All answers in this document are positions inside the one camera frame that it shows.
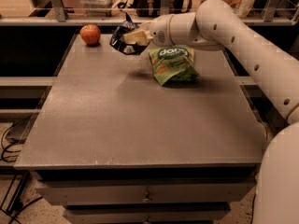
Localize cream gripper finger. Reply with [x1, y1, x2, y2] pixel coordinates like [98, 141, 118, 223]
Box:
[122, 29, 152, 46]
[139, 21, 151, 30]

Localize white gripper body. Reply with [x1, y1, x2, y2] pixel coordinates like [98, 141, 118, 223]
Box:
[149, 14, 174, 47]

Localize blue Kettle chip bag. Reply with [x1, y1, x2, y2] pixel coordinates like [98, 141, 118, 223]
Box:
[109, 14, 149, 55]

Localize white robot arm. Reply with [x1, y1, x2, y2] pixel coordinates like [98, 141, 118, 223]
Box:
[121, 0, 299, 224]

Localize black bag on shelf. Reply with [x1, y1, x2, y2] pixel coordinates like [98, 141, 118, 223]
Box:
[117, 0, 193, 18]

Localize green snack bag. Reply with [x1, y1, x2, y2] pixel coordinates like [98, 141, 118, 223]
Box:
[149, 46, 199, 86]

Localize red apple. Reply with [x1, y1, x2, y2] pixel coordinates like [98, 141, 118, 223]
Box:
[79, 24, 101, 45]

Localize grey upper drawer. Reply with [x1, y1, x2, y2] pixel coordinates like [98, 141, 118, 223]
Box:
[36, 178, 255, 205]

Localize grey drawer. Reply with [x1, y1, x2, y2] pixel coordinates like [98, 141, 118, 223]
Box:
[36, 178, 255, 205]
[64, 203, 230, 224]

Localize grey lower drawer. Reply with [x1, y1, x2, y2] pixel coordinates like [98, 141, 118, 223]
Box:
[64, 203, 230, 224]

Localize grey metal shelf rail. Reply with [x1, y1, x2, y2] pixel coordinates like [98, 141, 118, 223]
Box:
[0, 0, 299, 26]

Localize black cables left floor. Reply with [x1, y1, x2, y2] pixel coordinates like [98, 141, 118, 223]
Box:
[0, 114, 43, 224]

